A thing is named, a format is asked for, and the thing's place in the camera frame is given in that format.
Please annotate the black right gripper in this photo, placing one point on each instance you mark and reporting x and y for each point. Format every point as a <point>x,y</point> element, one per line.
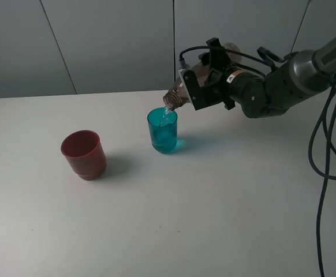
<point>223,61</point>

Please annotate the brown translucent water bottle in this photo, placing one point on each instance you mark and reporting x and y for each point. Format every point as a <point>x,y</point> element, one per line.
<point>173,98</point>

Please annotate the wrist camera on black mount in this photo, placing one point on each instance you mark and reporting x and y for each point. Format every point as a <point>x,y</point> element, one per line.
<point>202,89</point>

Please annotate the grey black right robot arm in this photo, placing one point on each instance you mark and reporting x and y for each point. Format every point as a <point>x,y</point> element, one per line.
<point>293,79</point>

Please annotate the red plastic cup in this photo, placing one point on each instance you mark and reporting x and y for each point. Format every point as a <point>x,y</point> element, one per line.
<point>84,153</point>

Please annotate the teal translucent plastic cup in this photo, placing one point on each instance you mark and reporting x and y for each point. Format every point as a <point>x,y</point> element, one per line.
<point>162,125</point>

